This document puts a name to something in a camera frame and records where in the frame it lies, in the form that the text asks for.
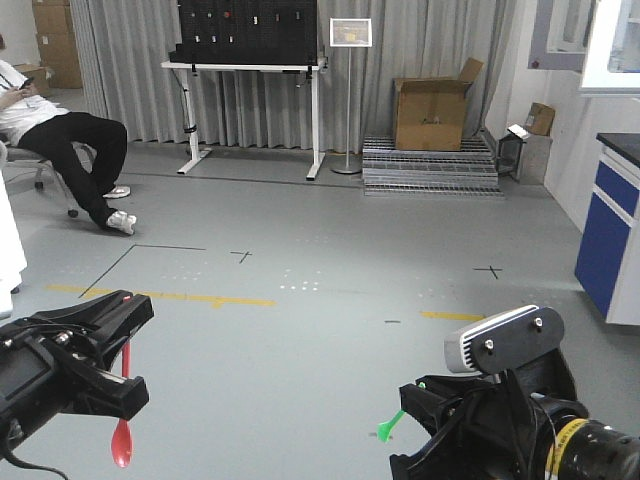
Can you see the seated person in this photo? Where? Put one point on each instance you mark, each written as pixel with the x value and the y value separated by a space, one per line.
pixel 87 151

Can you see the black pegboard panel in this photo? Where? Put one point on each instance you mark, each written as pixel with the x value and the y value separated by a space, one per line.
pixel 277 32

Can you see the white standing desk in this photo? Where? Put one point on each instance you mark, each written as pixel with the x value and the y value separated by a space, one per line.
pixel 244 101

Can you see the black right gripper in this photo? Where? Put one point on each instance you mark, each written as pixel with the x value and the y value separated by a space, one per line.
pixel 480 429

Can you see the small cardboard box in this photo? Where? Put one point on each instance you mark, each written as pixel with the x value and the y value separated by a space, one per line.
pixel 539 119

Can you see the large cardboard box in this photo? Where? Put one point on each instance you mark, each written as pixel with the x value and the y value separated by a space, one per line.
pixel 430 112

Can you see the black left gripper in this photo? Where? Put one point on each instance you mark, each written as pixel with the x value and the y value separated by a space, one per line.
pixel 56 362

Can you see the office chair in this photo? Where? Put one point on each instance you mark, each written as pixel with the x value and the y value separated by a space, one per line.
pixel 25 159

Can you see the green plastic spoon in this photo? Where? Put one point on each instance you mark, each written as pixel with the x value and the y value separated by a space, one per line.
pixel 385 429

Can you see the stacked cardboard boxes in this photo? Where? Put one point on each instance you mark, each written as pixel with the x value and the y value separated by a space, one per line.
pixel 42 43

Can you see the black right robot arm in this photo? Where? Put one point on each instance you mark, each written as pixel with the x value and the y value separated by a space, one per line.
pixel 585 448

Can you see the red plastic spoon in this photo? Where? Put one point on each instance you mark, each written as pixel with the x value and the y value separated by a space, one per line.
pixel 121 442

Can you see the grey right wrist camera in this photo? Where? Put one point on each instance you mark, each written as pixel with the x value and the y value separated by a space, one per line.
pixel 507 340

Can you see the blue white lab cabinet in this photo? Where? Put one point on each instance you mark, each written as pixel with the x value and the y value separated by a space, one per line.
pixel 608 260

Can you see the sign stand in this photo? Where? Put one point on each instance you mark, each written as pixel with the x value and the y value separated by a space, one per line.
pixel 349 34

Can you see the metal grate steps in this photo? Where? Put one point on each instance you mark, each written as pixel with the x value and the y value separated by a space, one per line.
pixel 469 172

